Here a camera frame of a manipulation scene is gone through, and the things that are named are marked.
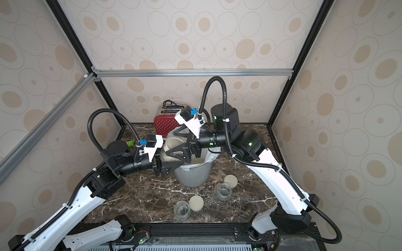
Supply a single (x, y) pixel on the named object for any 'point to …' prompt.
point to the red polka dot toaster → (164, 123)
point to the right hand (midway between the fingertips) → (177, 139)
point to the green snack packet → (131, 143)
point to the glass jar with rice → (224, 191)
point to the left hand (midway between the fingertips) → (182, 155)
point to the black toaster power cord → (168, 104)
